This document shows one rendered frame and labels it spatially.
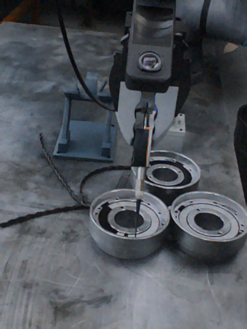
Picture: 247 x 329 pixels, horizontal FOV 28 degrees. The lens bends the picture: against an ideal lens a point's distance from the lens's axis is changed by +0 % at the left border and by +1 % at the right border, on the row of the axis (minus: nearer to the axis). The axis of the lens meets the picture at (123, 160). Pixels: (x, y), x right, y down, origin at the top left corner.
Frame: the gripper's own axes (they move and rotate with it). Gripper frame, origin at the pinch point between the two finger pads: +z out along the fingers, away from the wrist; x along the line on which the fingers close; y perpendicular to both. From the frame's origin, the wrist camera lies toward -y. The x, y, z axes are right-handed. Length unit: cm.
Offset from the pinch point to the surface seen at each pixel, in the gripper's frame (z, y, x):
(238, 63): 93, 290, -78
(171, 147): 12.0, 19.4, -6.2
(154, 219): 10.4, -2.7, -2.7
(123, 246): 10.5, -8.4, 1.2
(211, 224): 12.2, -0.4, -10.9
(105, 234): 9.6, -7.6, 3.5
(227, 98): 93, 227, -61
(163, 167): 10.4, 10.3, -4.2
